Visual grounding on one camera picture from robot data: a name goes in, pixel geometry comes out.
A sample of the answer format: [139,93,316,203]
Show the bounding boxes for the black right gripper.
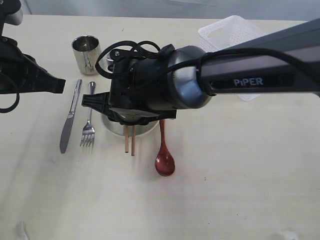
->
[81,48,177,126]

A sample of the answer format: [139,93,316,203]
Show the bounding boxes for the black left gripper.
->
[0,36,66,94]

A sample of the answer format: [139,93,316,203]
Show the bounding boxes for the wooden chopstick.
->
[131,125,136,156]
[123,125,129,153]

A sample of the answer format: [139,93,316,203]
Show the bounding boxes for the white ceramic bowl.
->
[101,112,161,137]

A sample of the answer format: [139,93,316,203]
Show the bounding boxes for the silver metal fork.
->
[80,81,96,147]

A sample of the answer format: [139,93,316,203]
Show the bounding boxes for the shiny steel cup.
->
[71,35,102,75]

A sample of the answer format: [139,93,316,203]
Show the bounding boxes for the brown wooden spoon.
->
[154,119,175,177]

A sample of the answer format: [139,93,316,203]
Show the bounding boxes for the silver table knife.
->
[59,79,83,154]

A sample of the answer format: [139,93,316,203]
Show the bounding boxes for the white plastic woven basket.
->
[197,14,267,102]

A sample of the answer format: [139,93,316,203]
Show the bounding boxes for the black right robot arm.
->
[81,19,320,126]

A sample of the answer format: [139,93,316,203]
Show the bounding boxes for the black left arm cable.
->
[0,72,21,114]

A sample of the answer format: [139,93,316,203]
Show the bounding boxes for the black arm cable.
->
[0,72,21,114]
[94,40,320,97]

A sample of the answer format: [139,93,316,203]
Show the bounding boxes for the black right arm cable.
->
[94,40,320,97]

